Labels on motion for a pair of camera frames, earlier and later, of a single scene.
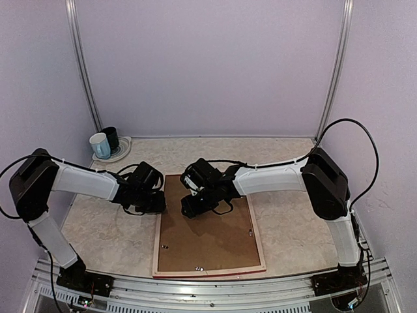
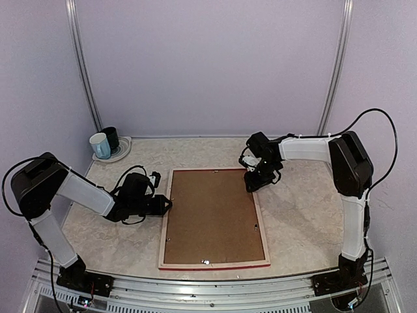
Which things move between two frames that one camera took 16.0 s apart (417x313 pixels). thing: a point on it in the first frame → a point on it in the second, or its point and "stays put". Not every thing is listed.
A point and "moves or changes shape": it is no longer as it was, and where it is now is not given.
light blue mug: x=100 y=146 stays put
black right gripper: x=191 y=209 → x=253 y=183
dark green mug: x=111 y=132 stays put
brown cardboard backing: x=207 y=240 moves or changes shape
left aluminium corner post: x=82 y=63 stays put
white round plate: x=121 y=152 stays put
